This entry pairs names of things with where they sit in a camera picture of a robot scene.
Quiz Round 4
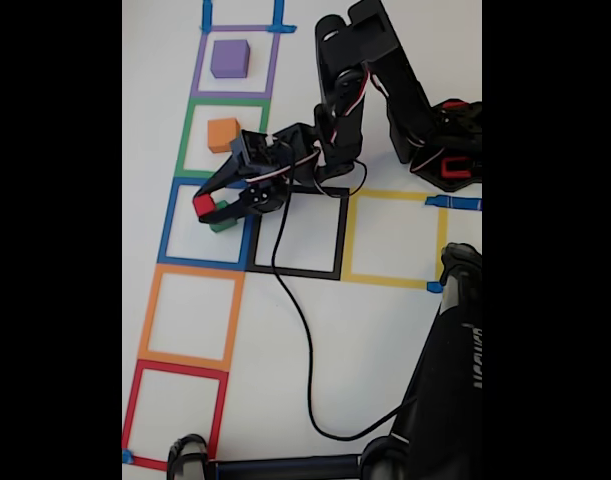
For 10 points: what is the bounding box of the small red cube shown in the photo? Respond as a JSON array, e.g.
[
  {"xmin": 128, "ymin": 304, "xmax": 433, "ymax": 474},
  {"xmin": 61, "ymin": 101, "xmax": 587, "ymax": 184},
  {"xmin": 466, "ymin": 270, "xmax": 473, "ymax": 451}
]
[{"xmin": 192, "ymin": 195, "xmax": 217, "ymax": 219}]

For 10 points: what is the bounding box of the green cube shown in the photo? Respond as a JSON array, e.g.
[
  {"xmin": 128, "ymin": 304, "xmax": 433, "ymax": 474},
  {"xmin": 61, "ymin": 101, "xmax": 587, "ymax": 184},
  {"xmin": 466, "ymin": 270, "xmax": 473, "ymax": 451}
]
[{"xmin": 208, "ymin": 199, "xmax": 238, "ymax": 235}]

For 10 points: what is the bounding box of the orange cube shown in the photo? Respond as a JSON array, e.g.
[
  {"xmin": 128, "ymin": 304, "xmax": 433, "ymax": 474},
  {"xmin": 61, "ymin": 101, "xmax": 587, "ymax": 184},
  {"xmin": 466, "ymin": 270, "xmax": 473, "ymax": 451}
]
[{"xmin": 206, "ymin": 117, "xmax": 241, "ymax": 154}]

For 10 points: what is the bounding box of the purple cube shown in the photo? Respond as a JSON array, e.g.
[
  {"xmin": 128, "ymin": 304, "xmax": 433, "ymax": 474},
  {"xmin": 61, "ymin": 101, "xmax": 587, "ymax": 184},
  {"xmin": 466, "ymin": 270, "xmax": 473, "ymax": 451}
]
[{"xmin": 209, "ymin": 39, "xmax": 251, "ymax": 80}]

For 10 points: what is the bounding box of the black gripper camera board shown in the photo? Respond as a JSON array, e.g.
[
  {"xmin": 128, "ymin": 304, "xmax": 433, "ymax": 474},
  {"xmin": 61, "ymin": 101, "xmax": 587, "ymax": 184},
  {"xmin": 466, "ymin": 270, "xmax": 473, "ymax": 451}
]
[{"xmin": 228, "ymin": 129, "xmax": 279, "ymax": 169}]

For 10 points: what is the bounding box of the green square frame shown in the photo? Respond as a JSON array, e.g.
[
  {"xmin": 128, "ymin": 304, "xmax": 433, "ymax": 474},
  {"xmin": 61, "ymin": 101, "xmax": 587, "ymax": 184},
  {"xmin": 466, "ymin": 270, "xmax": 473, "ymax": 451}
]
[{"xmin": 173, "ymin": 97, "xmax": 271, "ymax": 184}]

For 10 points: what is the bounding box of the blue square frame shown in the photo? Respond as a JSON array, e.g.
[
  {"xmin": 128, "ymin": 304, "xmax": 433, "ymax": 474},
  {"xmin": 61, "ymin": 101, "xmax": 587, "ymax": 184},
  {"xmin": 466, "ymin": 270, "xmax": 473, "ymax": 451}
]
[{"xmin": 157, "ymin": 177, "xmax": 260, "ymax": 271}]

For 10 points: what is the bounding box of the black square frame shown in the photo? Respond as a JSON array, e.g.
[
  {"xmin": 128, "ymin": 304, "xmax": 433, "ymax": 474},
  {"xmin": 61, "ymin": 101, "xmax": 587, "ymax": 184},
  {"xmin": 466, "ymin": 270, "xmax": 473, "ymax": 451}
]
[{"xmin": 244, "ymin": 182, "xmax": 350, "ymax": 281}]

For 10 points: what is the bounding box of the yellow square frame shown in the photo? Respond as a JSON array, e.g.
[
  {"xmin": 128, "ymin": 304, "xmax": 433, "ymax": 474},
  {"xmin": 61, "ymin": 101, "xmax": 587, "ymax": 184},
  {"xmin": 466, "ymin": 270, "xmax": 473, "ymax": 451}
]
[{"xmin": 340, "ymin": 188, "xmax": 449, "ymax": 290}]

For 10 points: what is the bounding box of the purple square frame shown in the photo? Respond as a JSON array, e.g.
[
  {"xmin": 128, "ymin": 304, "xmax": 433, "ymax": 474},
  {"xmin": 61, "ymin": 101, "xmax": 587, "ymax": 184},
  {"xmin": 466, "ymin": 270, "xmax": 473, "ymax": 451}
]
[{"xmin": 189, "ymin": 23, "xmax": 282, "ymax": 100}]

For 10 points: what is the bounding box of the orange square frame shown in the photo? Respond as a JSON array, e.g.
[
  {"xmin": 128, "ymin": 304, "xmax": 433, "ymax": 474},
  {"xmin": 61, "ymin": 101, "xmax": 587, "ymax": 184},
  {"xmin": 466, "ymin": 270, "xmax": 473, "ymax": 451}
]
[{"xmin": 137, "ymin": 263, "xmax": 246, "ymax": 372}]

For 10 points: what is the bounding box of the black camera cable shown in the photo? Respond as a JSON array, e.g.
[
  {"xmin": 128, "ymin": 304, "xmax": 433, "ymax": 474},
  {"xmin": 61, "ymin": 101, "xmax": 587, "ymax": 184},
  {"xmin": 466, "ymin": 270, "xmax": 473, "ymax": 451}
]
[{"xmin": 270, "ymin": 192, "xmax": 411, "ymax": 442}]

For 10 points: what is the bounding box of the red square frame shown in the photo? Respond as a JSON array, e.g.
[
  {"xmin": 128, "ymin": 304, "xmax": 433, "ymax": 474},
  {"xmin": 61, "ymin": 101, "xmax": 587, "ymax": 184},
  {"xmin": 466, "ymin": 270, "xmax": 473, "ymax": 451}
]
[{"xmin": 122, "ymin": 358, "xmax": 230, "ymax": 472}]

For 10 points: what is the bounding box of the black camera tripod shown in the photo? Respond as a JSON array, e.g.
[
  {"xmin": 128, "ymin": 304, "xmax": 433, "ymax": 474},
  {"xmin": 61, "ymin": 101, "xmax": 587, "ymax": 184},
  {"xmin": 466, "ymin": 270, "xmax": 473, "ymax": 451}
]
[{"xmin": 165, "ymin": 242, "xmax": 483, "ymax": 480}]

